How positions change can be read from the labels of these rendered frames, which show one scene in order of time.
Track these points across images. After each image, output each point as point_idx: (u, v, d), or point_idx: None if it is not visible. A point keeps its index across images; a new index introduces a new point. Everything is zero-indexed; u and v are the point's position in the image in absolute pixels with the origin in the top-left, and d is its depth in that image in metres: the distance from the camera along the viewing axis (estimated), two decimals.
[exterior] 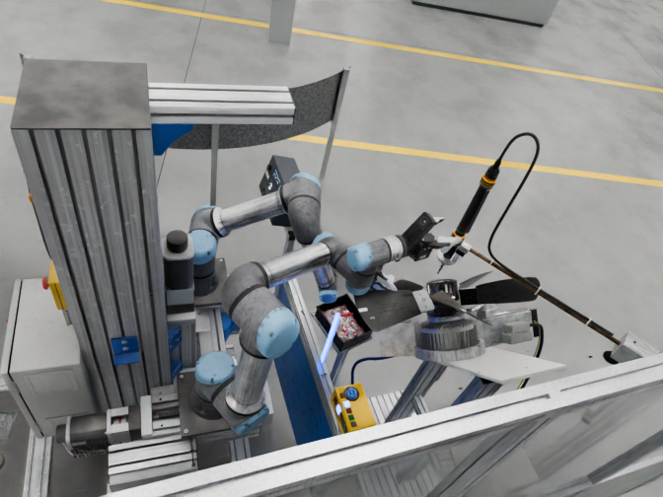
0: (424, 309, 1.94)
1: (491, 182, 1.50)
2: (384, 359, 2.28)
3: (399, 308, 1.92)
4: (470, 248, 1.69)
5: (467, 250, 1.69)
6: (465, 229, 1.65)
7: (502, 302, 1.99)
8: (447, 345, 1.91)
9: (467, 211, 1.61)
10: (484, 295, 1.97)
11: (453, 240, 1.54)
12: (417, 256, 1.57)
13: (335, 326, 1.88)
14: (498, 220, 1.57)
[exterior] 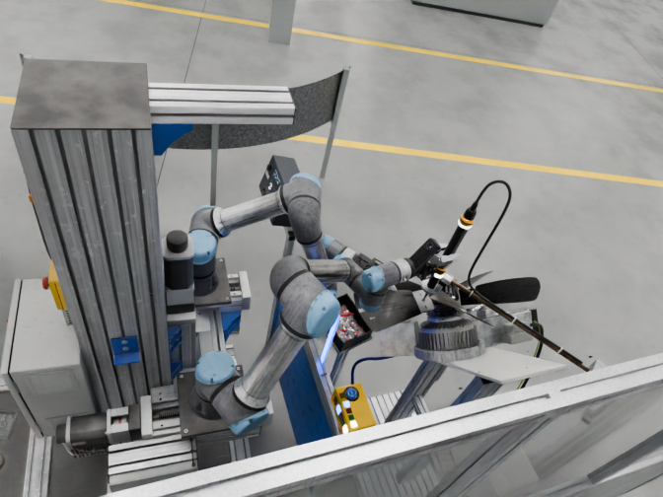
0: (424, 309, 1.94)
1: (469, 223, 1.62)
2: (384, 359, 2.28)
3: (399, 308, 1.92)
4: (451, 280, 1.81)
5: (448, 282, 1.81)
6: None
7: (502, 302, 1.99)
8: (447, 345, 1.91)
9: (447, 247, 1.73)
10: (484, 295, 1.97)
11: (454, 256, 1.73)
12: (423, 276, 1.74)
13: (335, 326, 1.88)
14: (477, 255, 1.70)
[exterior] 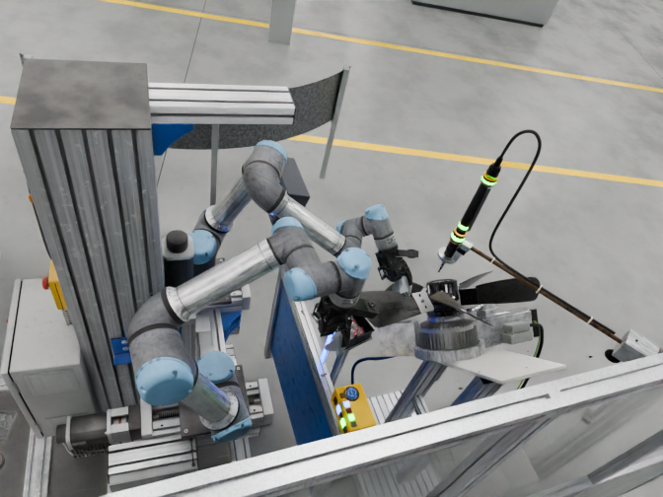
0: (424, 309, 1.95)
1: (492, 180, 1.50)
2: (384, 359, 2.28)
3: (399, 307, 1.92)
4: (471, 247, 1.68)
5: (468, 248, 1.68)
6: (466, 227, 1.65)
7: (502, 302, 1.99)
8: (447, 345, 1.91)
9: (468, 209, 1.60)
10: (484, 295, 1.97)
11: (344, 346, 1.38)
12: (323, 325, 1.30)
13: None
14: (500, 217, 1.57)
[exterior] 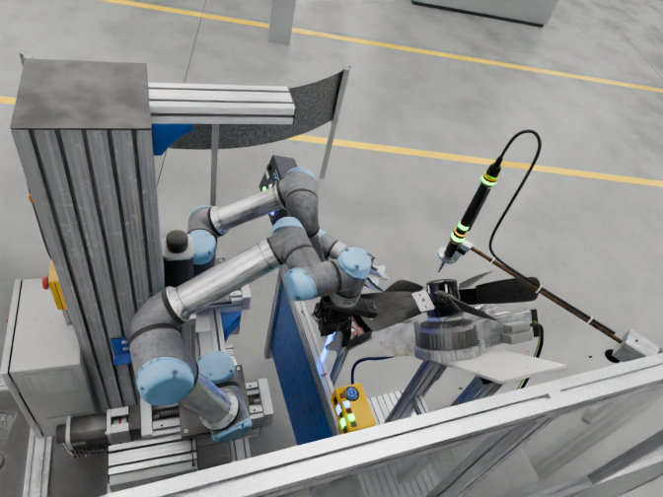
0: None
1: (492, 180, 1.50)
2: (384, 359, 2.28)
3: None
4: (471, 247, 1.68)
5: (468, 248, 1.68)
6: (466, 227, 1.65)
7: (474, 315, 1.79)
8: (447, 345, 1.91)
9: (468, 209, 1.60)
10: (456, 303, 1.85)
11: (344, 346, 1.38)
12: (323, 325, 1.31)
13: None
14: (500, 217, 1.57)
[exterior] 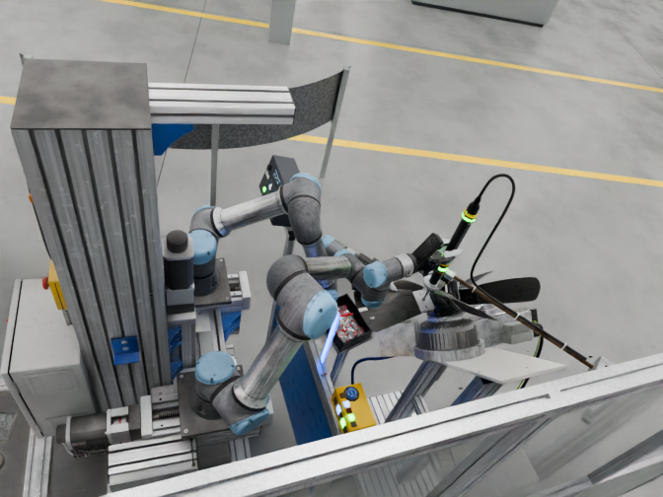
0: None
1: (472, 218, 1.61)
2: (384, 359, 2.28)
3: None
4: (454, 276, 1.80)
5: (451, 278, 1.80)
6: None
7: (474, 315, 1.79)
8: (447, 345, 1.91)
9: (450, 242, 1.72)
10: (456, 303, 1.85)
11: (456, 252, 1.71)
12: (426, 272, 1.73)
13: (335, 326, 1.88)
14: (479, 250, 1.68)
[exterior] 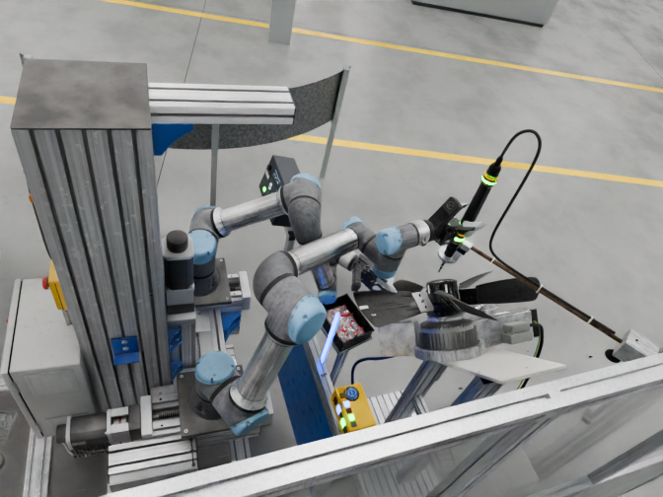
0: None
1: (492, 180, 1.49)
2: (384, 359, 2.28)
3: None
4: (471, 247, 1.68)
5: (468, 248, 1.68)
6: None
7: (474, 315, 1.79)
8: (447, 345, 1.91)
9: (468, 209, 1.60)
10: (456, 303, 1.85)
11: (478, 224, 1.59)
12: (442, 242, 1.61)
13: (335, 326, 1.88)
14: (500, 217, 1.56)
